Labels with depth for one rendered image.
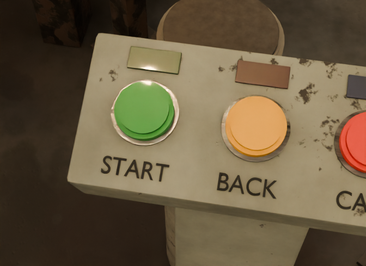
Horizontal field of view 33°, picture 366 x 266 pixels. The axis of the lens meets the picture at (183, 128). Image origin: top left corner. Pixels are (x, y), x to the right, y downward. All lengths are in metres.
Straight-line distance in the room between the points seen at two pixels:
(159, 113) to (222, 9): 0.21
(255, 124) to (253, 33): 0.19
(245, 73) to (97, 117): 0.10
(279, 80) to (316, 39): 0.88
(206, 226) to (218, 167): 0.08
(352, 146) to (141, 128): 0.14
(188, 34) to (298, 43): 0.73
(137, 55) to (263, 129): 0.10
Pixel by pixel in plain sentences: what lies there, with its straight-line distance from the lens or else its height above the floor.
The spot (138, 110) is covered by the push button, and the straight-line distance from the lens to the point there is 0.40.
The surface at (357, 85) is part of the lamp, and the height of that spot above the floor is 0.62.
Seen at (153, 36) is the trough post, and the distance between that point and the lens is 1.26.
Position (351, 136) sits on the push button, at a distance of 0.40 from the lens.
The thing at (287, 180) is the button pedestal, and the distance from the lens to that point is 0.40.
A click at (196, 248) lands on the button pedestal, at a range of 0.51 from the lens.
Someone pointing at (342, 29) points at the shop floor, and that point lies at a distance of 1.33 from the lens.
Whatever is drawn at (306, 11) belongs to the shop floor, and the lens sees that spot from 1.35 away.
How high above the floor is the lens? 0.94
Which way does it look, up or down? 56 degrees down
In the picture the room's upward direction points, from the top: straight up
